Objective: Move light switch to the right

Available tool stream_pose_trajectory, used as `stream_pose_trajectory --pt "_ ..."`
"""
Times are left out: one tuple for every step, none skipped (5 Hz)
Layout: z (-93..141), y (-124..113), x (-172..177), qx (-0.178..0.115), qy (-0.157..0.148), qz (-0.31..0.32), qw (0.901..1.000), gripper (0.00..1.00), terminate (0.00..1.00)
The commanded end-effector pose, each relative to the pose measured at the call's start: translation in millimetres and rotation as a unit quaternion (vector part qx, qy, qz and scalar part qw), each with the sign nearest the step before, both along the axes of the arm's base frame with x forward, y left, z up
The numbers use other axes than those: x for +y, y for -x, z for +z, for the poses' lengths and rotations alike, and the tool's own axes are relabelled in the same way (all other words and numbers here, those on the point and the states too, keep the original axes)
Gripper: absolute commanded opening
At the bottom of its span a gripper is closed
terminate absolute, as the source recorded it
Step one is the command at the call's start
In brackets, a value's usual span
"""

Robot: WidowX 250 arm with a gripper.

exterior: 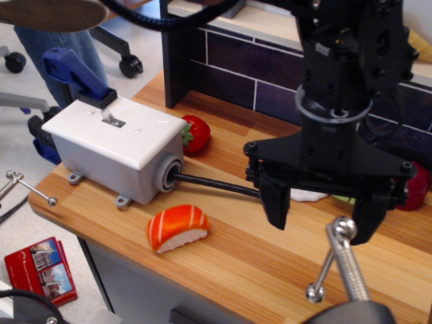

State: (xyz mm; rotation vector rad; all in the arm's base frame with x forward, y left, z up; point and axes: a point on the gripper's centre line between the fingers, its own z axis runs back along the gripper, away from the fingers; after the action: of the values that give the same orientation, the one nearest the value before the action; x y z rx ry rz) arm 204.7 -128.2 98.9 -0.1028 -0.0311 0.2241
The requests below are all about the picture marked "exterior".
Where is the metal clamp screw right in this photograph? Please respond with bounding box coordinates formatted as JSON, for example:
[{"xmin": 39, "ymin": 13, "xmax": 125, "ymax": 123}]
[{"xmin": 306, "ymin": 217, "xmax": 371, "ymax": 304}]

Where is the grey chair leg with caster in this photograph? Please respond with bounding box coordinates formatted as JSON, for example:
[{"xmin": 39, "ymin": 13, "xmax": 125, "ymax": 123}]
[{"xmin": 0, "ymin": 45, "xmax": 61, "ymax": 117}]

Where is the blue bar clamp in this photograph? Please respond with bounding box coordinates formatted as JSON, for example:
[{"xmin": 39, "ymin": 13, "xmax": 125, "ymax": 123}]
[{"xmin": 28, "ymin": 47, "xmax": 117, "ymax": 165}]

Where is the ice cream cone toy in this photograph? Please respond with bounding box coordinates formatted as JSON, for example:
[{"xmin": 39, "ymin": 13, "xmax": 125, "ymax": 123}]
[{"xmin": 408, "ymin": 30, "xmax": 432, "ymax": 63}]

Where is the metal clamp handle left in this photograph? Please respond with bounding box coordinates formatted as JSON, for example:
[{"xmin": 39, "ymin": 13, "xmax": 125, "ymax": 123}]
[{"xmin": 0, "ymin": 170, "xmax": 58, "ymax": 207}]

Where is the dark red pepper toy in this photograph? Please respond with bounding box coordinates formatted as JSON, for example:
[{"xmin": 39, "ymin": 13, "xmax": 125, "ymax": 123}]
[{"xmin": 396, "ymin": 161, "xmax": 431, "ymax": 211}]

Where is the green cabbage toy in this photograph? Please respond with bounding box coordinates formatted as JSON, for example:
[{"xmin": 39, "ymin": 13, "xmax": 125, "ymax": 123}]
[{"xmin": 333, "ymin": 195, "xmax": 356, "ymax": 205}]

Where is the clear light switch toggle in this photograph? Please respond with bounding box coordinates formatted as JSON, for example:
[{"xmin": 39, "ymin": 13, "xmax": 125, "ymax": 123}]
[{"xmin": 101, "ymin": 108, "xmax": 126, "ymax": 128}]

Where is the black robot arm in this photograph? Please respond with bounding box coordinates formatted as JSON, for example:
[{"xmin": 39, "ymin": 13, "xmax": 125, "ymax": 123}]
[{"xmin": 244, "ymin": 1, "xmax": 417, "ymax": 245}]

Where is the dark tiled backsplash shelf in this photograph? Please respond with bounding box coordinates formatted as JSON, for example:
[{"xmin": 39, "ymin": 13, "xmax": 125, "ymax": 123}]
[{"xmin": 162, "ymin": 2, "xmax": 431, "ymax": 168}]

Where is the salmon sushi toy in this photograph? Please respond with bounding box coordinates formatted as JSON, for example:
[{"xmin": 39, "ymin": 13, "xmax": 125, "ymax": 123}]
[{"xmin": 146, "ymin": 205, "xmax": 211, "ymax": 254}]

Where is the grey block on shelf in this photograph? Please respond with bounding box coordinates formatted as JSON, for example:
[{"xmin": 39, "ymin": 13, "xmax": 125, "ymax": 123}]
[{"xmin": 221, "ymin": 0, "xmax": 247, "ymax": 19}]

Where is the grey cabinet drawer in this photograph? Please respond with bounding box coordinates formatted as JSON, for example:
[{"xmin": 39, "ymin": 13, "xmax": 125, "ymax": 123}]
[{"xmin": 78, "ymin": 238, "xmax": 246, "ymax": 323}]

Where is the black corrugated cable conduit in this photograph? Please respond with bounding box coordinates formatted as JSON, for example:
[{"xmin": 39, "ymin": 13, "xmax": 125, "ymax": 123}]
[{"xmin": 101, "ymin": 0, "xmax": 237, "ymax": 32}]

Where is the black power cable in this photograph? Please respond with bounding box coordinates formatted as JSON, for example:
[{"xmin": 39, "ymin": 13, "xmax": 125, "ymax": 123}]
[{"xmin": 171, "ymin": 173, "xmax": 261, "ymax": 199}]

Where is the brown chair seat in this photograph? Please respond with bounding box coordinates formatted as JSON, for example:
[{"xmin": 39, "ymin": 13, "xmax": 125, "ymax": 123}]
[{"xmin": 1, "ymin": 0, "xmax": 109, "ymax": 33}]

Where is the white grey switch box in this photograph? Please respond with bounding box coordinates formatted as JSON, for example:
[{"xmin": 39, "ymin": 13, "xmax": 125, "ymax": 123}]
[{"xmin": 42, "ymin": 97, "xmax": 187, "ymax": 209}]

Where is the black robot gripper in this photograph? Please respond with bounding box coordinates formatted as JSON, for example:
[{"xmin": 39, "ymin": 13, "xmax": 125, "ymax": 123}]
[{"xmin": 244, "ymin": 86, "xmax": 416, "ymax": 246}]

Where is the red strawberry toy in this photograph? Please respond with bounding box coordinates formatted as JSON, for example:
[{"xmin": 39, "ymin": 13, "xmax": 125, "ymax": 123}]
[{"xmin": 182, "ymin": 115, "xmax": 211, "ymax": 153}]

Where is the red booklet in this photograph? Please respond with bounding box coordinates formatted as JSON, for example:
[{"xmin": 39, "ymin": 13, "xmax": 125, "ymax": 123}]
[{"xmin": 4, "ymin": 237, "xmax": 78, "ymax": 306}]

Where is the black office chair base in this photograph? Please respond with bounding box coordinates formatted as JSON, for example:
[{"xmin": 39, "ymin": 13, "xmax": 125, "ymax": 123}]
[{"xmin": 90, "ymin": 26, "xmax": 143, "ymax": 78}]

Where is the fried egg toy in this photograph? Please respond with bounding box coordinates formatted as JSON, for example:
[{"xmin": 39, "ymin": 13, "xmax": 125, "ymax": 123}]
[{"xmin": 290, "ymin": 188, "xmax": 328, "ymax": 202}]

